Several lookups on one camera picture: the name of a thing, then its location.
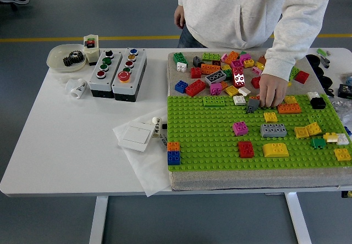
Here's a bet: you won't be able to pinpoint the person's right hand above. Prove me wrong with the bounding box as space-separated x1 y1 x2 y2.
174 4 188 30

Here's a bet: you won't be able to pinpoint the person's left hand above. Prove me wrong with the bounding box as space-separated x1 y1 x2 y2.
258 73 289 109

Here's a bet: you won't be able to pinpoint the dark grey slope brick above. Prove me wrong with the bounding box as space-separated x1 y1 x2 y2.
245 98 261 114

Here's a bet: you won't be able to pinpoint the light grey long brick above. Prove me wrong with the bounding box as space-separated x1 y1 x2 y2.
260 123 288 138

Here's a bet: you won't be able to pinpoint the orange long brick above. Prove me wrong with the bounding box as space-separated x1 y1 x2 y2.
277 102 302 114
200 63 222 75

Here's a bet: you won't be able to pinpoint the red tall brick white dots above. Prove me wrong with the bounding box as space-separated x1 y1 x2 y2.
232 66 246 88

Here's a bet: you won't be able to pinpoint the black brick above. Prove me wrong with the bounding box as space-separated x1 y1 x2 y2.
310 97 327 110

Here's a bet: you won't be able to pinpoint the lime green long brick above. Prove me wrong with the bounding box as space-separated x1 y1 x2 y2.
202 52 222 62
202 96 226 108

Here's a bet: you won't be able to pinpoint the grey brick with dark studs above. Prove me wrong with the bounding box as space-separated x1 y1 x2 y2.
205 69 228 86

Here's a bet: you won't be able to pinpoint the yellow curved brick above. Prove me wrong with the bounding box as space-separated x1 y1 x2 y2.
261 142 290 158

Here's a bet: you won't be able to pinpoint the red long brick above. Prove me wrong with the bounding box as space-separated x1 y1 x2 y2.
185 79 207 97

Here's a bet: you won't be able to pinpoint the grey emergency-stop control box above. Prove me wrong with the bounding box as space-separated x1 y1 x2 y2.
111 47 148 102

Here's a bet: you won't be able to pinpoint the clear plastic bag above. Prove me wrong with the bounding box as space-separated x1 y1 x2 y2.
331 98 352 126

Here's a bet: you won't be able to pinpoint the black printed box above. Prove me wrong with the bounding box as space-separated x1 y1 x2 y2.
338 84 352 99

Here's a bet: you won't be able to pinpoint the green studded baseplate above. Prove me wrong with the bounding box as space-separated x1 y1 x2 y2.
167 93 352 173

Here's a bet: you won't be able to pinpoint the grey four-button control box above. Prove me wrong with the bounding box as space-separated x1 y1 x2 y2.
88 49 123 99

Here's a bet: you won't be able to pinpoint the white printed tube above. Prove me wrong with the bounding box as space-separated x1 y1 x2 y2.
151 116 163 139

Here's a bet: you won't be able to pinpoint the white pipe tee fitting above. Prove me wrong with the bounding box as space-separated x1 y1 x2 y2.
65 77 89 100

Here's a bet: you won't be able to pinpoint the white plastic bowl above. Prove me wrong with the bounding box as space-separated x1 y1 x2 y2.
46 43 88 73

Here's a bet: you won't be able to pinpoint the white table leg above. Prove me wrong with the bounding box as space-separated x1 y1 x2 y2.
88 196 109 244
284 192 313 244

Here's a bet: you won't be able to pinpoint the cream switch box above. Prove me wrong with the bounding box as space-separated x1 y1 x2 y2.
82 34 100 66

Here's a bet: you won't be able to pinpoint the white wall switch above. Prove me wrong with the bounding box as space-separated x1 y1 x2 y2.
118 120 156 153

